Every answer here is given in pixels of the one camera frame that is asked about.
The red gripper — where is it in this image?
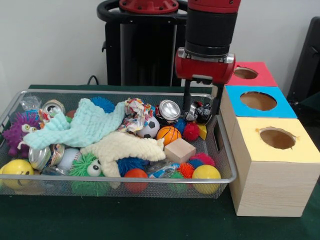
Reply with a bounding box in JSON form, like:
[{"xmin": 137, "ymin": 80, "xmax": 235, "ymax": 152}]
[{"xmin": 174, "ymin": 47, "xmax": 236, "ymax": 116}]

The black red crushed soda can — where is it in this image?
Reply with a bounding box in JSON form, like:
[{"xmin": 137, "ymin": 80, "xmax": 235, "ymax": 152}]
[{"xmin": 184, "ymin": 100, "xmax": 215, "ymax": 125}]

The colourful paper wad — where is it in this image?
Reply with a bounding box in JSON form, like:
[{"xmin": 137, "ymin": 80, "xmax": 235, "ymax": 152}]
[{"xmin": 117, "ymin": 97, "xmax": 154, "ymax": 133}]

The cream waffle cloth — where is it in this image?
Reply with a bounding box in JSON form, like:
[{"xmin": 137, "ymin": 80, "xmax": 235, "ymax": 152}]
[{"xmin": 79, "ymin": 131, "xmax": 167, "ymax": 179}]

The mint green cloth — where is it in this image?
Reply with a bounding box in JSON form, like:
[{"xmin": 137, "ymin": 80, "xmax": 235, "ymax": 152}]
[{"xmin": 23, "ymin": 97, "xmax": 126, "ymax": 151}]

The wooden box with three holes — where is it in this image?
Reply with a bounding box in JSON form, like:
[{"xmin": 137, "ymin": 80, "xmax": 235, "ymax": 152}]
[{"xmin": 211, "ymin": 60, "xmax": 320, "ymax": 217}]

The small orange basketball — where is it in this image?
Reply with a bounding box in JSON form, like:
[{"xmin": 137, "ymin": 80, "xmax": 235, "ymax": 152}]
[{"xmin": 156, "ymin": 125, "xmax": 183, "ymax": 145}]

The wooden cube block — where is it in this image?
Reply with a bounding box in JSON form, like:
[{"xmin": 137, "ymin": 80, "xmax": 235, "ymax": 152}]
[{"xmin": 164, "ymin": 138, "xmax": 197, "ymax": 165}]

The small soccer ball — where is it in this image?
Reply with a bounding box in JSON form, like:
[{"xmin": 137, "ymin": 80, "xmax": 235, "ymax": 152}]
[{"xmin": 136, "ymin": 115, "xmax": 161, "ymax": 139}]

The plain yellow ball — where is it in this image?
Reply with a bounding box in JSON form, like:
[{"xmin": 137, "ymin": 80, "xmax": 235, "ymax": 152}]
[{"xmin": 191, "ymin": 164, "xmax": 222, "ymax": 195}]

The black upright panel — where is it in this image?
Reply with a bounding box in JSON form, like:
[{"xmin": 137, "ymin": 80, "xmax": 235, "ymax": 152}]
[{"xmin": 287, "ymin": 16, "xmax": 320, "ymax": 106}]

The green furry toy with eyes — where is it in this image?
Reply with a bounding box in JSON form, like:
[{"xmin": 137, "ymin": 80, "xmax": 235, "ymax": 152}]
[{"xmin": 68, "ymin": 152, "xmax": 111, "ymax": 197}]

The dark green table cloth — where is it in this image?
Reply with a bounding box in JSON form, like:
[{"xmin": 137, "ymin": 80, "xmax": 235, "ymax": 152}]
[{"xmin": 0, "ymin": 84, "xmax": 320, "ymax": 240}]

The purple spiky monster toy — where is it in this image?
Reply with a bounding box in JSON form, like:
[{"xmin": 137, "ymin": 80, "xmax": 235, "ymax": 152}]
[{"xmin": 2, "ymin": 111, "xmax": 42, "ymax": 158}]

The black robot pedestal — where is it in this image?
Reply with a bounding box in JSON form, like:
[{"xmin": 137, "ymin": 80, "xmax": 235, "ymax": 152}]
[{"xmin": 96, "ymin": 0, "xmax": 201, "ymax": 87}]

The silver wire mesh bin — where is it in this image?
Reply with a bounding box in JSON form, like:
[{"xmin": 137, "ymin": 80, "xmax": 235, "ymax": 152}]
[{"xmin": 0, "ymin": 89, "xmax": 238, "ymax": 200}]

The black cable behind table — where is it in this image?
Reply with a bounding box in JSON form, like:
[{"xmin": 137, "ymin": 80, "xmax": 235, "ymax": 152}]
[{"xmin": 87, "ymin": 74, "xmax": 100, "ymax": 86}]

